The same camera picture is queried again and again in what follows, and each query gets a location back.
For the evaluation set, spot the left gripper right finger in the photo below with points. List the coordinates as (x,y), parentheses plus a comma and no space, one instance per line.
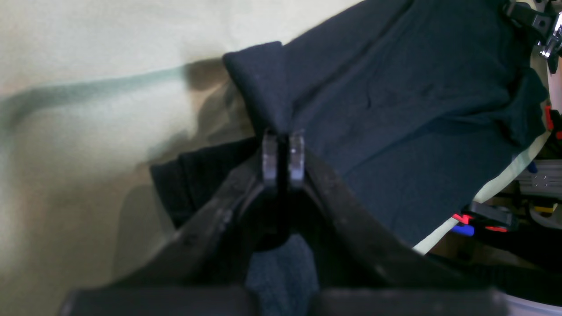
(351,248)

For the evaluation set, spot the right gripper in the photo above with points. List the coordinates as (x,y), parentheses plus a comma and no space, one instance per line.
(544,26)

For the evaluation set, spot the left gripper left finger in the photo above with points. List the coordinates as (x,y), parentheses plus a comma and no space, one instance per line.
(215,246)

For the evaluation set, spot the black T-shirt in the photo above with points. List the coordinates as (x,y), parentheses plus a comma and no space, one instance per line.
(415,104)

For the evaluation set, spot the blue orange bar clamp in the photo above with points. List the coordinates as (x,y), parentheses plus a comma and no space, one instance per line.
(485,216)

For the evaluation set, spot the pale green table cloth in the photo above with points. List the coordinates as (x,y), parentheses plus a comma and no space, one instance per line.
(92,93)

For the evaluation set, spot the aluminium frame post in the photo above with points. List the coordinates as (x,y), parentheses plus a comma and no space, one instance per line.
(542,178)

